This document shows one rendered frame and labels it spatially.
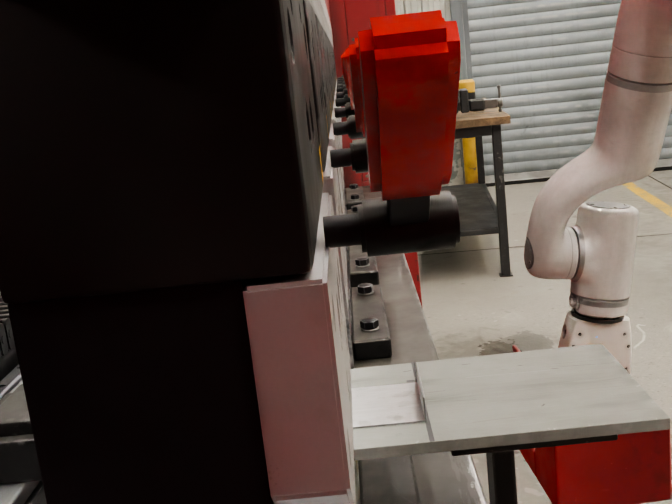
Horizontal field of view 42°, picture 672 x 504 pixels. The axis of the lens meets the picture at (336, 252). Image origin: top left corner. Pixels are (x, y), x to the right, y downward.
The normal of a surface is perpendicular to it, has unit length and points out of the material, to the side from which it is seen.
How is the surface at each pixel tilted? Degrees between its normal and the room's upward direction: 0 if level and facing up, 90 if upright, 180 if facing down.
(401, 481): 0
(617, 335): 90
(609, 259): 91
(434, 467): 0
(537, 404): 0
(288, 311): 90
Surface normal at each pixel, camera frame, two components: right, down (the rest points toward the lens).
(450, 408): -0.11, -0.97
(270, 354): 0.00, 0.22
